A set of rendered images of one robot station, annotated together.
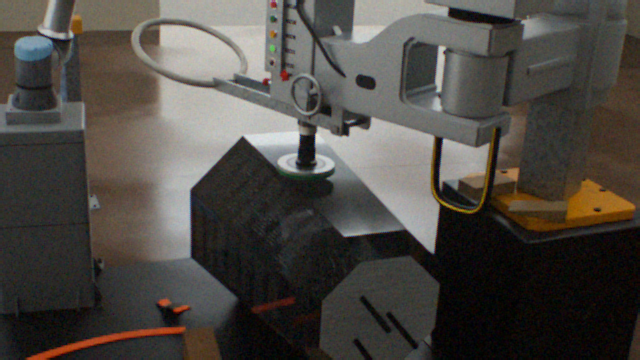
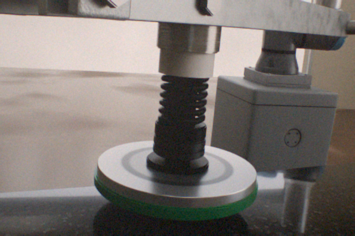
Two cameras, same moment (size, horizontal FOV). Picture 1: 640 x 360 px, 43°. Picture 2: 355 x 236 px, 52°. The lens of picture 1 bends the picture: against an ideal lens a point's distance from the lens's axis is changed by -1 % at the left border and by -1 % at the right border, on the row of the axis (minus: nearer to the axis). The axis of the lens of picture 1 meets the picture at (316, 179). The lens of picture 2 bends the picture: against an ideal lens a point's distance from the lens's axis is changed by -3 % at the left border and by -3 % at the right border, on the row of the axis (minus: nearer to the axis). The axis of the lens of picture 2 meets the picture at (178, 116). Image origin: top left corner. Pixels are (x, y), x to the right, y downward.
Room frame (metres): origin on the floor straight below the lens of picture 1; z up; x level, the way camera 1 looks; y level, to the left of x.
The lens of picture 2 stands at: (2.84, -0.44, 1.03)
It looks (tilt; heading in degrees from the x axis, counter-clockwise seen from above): 13 degrees down; 89
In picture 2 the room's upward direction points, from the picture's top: 5 degrees clockwise
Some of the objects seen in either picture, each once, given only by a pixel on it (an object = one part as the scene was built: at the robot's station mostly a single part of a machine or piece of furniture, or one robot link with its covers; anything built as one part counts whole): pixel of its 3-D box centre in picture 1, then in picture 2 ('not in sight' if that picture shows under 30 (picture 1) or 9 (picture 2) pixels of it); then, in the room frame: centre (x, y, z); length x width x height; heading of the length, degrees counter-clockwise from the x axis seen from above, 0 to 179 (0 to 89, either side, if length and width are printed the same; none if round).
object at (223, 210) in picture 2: (306, 165); (176, 170); (2.85, 0.04, 0.85); 0.22 x 0.22 x 0.04
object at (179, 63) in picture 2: (307, 127); (186, 60); (2.85, 0.04, 1.00); 0.07 x 0.07 x 0.04
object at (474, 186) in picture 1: (486, 186); not in sight; (2.86, -0.65, 0.81); 0.20 x 0.10 x 0.05; 121
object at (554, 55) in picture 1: (545, 53); not in sight; (2.76, -0.76, 1.34); 0.74 x 0.34 x 0.25; 138
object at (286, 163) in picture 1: (306, 164); (177, 167); (2.85, 0.04, 0.85); 0.21 x 0.21 x 0.01
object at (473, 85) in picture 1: (473, 79); not in sight; (2.42, -0.46, 1.32); 0.19 x 0.19 x 0.20
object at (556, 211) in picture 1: (538, 206); not in sight; (2.68, -0.80, 0.80); 0.20 x 0.10 x 0.05; 71
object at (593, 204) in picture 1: (547, 194); not in sight; (2.91, -0.90, 0.76); 0.49 x 0.49 x 0.05; 23
